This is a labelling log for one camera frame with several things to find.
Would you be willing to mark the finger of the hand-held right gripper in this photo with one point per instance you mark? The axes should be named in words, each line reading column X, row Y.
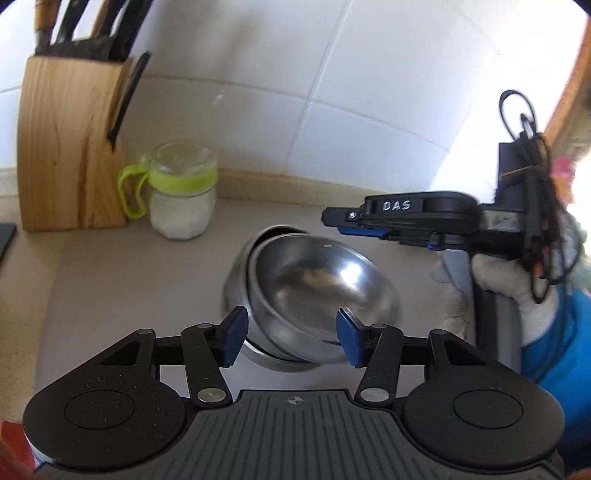
column 351, row 217

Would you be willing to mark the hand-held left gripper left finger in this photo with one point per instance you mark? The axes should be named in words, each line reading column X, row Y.
column 235, row 332

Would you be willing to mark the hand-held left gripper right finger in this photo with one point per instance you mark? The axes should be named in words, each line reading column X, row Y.
column 348, row 337

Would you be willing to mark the stainless steel bowl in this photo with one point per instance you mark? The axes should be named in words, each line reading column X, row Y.
column 314, row 286
column 234, row 286

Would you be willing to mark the person's right forearm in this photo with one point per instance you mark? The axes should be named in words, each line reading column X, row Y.
column 563, row 350

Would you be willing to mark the person's right hand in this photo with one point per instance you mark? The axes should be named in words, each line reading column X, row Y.
column 498, row 277

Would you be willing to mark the pink bag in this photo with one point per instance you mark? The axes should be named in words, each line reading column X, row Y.
column 563, row 175

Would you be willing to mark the glass jar green lid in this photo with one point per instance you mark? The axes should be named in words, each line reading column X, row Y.
column 184, row 207

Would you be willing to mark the wooden knife block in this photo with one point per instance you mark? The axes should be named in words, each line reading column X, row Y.
column 64, row 161

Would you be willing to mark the red object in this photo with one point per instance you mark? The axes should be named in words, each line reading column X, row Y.
column 14, row 447

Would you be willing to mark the black knife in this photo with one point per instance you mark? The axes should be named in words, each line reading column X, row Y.
column 127, row 101

